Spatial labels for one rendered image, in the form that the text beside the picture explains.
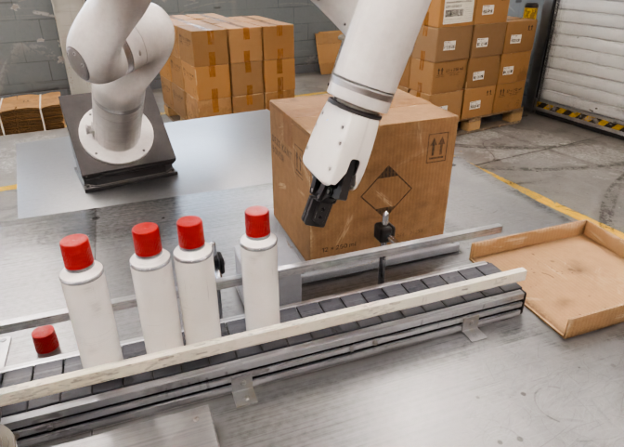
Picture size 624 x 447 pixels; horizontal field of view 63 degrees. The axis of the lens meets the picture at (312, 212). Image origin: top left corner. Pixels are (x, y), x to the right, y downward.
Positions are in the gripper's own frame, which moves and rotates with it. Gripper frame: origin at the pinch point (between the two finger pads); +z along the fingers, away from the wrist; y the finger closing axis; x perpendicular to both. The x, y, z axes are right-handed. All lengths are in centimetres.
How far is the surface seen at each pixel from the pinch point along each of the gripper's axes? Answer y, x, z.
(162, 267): 2.1, -19.3, 10.3
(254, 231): 1.6, -8.7, 3.8
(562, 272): -1, 57, 4
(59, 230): -55, -30, 37
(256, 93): -333, 98, 38
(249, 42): -333, 81, 3
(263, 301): 2.8, -4.6, 13.7
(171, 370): 3.7, -14.9, 25.4
